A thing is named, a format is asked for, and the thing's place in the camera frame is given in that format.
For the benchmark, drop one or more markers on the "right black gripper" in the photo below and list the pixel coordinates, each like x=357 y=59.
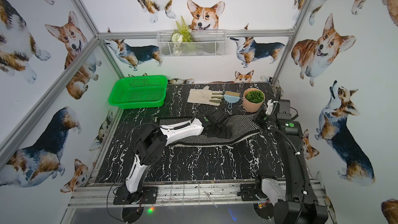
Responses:
x=258 y=117

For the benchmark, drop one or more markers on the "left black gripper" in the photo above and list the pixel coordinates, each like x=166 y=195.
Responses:
x=222 y=124

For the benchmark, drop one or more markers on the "black white patterned knit scarf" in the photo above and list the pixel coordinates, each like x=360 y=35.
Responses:
x=233 y=129

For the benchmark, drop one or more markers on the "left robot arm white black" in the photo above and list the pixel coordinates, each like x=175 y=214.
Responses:
x=153 y=138

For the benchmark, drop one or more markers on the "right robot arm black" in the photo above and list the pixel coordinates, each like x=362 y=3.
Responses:
x=298 y=203

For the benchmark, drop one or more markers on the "green plastic basket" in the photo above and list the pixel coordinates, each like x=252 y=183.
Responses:
x=139 y=92

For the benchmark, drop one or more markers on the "pink pot with green plant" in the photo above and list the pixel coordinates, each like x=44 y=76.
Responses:
x=253 y=99

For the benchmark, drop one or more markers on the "white work glove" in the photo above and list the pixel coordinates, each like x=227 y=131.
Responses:
x=205 y=96

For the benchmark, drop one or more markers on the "artificial fern and white flowers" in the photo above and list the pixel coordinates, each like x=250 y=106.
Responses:
x=182 y=40

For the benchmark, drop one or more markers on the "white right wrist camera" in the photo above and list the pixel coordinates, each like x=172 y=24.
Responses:
x=270 y=107

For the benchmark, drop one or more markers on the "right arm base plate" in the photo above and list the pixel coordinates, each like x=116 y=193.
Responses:
x=251 y=192

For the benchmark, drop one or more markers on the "white wire wall basket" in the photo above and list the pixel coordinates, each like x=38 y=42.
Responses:
x=207 y=43

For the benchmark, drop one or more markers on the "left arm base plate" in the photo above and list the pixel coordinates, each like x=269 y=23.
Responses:
x=147 y=195

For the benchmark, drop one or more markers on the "aluminium front rail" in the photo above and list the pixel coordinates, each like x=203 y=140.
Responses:
x=214 y=194

